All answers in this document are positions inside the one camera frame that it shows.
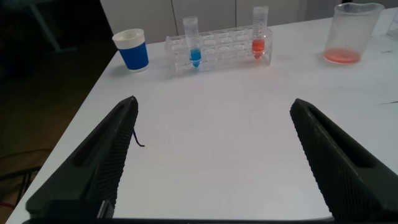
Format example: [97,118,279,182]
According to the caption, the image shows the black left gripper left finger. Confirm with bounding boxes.
[25,95,139,221]

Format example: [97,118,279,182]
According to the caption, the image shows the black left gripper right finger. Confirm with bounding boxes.
[289,98,398,222]

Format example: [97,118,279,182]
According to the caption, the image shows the blue pigment test tube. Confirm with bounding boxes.
[182,16,203,68]

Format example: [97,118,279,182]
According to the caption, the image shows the clear plastic beaker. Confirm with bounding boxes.
[323,2,386,65]

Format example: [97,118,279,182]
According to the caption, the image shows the red pigment test tube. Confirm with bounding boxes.
[251,5,270,60]

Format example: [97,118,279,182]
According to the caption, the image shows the blue sleeved white paper cup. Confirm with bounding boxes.
[111,28,150,73]

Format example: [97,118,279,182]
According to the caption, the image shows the white folding partition screen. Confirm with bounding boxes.
[99,0,343,44]

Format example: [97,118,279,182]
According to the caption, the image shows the black floor cable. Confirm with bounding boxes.
[0,148,52,162]

